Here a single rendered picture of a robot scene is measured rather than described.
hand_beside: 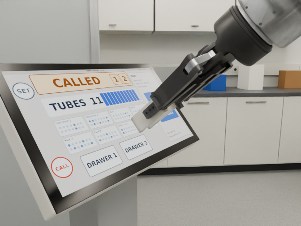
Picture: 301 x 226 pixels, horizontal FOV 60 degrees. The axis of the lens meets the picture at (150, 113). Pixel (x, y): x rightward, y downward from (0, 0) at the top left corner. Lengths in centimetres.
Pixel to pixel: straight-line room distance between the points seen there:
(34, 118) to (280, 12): 43
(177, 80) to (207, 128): 248
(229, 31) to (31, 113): 38
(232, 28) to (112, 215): 57
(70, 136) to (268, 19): 40
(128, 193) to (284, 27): 59
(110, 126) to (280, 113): 263
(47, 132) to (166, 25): 259
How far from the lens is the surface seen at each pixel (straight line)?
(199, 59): 33
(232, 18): 34
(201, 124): 278
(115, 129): 62
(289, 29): 33
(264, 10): 32
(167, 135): 73
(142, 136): 66
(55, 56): 137
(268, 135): 310
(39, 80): 60
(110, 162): 56
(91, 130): 57
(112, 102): 66
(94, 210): 71
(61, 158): 51
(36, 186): 49
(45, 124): 53
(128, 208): 79
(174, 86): 35
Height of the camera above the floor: 120
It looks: 11 degrees down
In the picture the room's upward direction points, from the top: straight up
